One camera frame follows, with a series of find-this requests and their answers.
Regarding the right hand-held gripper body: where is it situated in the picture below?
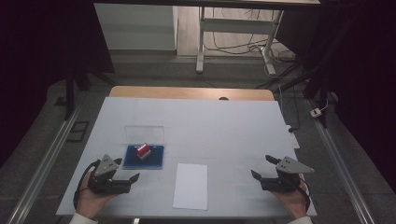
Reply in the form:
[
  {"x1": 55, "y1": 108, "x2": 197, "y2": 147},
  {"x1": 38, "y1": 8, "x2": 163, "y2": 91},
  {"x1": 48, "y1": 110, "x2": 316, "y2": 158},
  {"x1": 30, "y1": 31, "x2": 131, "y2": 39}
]
[{"x1": 261, "y1": 156, "x2": 316, "y2": 192}]

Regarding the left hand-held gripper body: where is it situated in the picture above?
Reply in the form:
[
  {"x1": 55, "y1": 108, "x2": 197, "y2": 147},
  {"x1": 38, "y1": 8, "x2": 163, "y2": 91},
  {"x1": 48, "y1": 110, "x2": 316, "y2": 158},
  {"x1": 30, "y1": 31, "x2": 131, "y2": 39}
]
[{"x1": 88, "y1": 154, "x2": 132, "y2": 195}]

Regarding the red and white stamp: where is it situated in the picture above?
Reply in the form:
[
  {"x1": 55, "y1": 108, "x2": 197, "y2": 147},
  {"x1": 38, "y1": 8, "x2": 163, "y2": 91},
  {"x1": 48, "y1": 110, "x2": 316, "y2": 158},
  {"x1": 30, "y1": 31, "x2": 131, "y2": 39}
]
[{"x1": 136, "y1": 143, "x2": 152, "y2": 161}]

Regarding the blue ink pad case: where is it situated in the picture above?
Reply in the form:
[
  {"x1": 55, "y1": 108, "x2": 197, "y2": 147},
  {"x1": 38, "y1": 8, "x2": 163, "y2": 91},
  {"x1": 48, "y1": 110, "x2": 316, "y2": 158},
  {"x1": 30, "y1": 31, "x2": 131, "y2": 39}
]
[{"x1": 122, "y1": 125, "x2": 165, "y2": 171}]

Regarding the person's right hand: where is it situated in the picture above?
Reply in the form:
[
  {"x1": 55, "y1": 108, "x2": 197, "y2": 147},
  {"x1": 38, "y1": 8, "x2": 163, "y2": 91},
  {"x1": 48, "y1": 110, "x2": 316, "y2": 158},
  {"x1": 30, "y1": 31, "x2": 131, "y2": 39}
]
[{"x1": 270, "y1": 174, "x2": 311, "y2": 220}]

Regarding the person's left hand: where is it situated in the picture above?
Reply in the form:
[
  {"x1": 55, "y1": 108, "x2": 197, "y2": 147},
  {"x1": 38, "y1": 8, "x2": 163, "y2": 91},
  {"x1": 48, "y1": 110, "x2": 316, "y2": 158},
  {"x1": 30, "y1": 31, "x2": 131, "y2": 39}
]
[{"x1": 75, "y1": 169, "x2": 120, "y2": 220}]

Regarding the white paper sheet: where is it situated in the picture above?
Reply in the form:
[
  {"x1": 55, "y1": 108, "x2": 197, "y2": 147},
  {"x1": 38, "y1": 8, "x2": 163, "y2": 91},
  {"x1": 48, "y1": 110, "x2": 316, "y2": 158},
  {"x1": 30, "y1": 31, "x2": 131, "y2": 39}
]
[{"x1": 172, "y1": 162, "x2": 209, "y2": 211}]

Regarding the small white adapter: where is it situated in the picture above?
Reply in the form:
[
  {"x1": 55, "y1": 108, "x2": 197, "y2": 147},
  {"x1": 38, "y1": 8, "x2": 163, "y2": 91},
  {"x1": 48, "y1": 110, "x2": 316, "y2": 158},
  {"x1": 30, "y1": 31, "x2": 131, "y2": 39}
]
[{"x1": 310, "y1": 98, "x2": 330, "y2": 119}]

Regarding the large white table board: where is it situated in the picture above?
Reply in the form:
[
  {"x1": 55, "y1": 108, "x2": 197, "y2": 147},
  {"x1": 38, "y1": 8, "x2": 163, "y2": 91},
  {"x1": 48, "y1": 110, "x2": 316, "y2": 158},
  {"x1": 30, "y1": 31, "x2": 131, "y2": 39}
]
[{"x1": 55, "y1": 96, "x2": 318, "y2": 217}]

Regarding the black metal stand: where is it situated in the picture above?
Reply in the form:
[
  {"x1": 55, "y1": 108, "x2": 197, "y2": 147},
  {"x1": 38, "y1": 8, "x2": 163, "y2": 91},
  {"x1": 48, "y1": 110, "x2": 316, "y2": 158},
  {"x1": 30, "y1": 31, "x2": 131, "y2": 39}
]
[
  {"x1": 64, "y1": 60, "x2": 117, "y2": 121},
  {"x1": 255, "y1": 59, "x2": 332, "y2": 129}
]

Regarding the wooden table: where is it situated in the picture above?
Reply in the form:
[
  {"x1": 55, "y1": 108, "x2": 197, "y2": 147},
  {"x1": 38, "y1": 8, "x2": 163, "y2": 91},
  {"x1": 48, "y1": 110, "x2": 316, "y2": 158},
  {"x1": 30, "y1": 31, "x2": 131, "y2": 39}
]
[{"x1": 109, "y1": 86, "x2": 276, "y2": 102}]

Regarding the white metal stand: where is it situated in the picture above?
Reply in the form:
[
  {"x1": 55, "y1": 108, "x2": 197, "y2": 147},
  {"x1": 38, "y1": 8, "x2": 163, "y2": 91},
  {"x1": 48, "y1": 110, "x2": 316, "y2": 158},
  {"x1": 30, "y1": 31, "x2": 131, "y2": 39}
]
[{"x1": 204, "y1": 7, "x2": 297, "y2": 64}]

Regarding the black curtain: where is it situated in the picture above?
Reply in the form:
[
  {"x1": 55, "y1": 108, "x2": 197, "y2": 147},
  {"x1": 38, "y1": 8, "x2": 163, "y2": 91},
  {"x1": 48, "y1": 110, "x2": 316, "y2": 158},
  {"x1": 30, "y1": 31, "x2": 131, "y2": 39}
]
[
  {"x1": 0, "y1": 0, "x2": 116, "y2": 169},
  {"x1": 276, "y1": 0, "x2": 396, "y2": 194}
]

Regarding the white partition panel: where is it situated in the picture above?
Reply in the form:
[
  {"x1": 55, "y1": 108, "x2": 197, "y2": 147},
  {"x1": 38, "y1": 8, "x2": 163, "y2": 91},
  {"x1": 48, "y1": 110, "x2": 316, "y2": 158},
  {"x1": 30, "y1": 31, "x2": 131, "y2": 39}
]
[{"x1": 93, "y1": 3, "x2": 178, "y2": 51}]

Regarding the white-legged desk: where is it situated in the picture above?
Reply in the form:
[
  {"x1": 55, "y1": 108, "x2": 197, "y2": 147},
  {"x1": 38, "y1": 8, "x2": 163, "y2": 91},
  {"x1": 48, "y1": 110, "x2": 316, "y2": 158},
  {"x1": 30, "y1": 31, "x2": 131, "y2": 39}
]
[{"x1": 92, "y1": 0, "x2": 321, "y2": 76}]

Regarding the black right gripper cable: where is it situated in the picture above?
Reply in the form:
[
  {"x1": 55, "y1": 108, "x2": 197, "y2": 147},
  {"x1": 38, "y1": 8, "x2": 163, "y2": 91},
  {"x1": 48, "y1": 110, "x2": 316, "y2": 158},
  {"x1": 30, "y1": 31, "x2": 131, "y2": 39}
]
[{"x1": 298, "y1": 176, "x2": 312, "y2": 213}]

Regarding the black floor frame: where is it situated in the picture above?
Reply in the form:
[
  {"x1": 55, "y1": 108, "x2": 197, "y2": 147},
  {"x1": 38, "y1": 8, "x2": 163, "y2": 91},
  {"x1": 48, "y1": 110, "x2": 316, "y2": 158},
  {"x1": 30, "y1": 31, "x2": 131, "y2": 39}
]
[{"x1": 66, "y1": 120, "x2": 90, "y2": 144}]

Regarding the aluminium floor rail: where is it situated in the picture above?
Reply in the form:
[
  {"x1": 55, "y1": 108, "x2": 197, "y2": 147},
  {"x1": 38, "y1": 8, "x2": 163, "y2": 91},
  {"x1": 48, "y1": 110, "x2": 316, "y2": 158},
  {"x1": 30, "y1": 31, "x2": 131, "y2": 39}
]
[
  {"x1": 306, "y1": 99, "x2": 376, "y2": 224},
  {"x1": 6, "y1": 105, "x2": 82, "y2": 224}
]

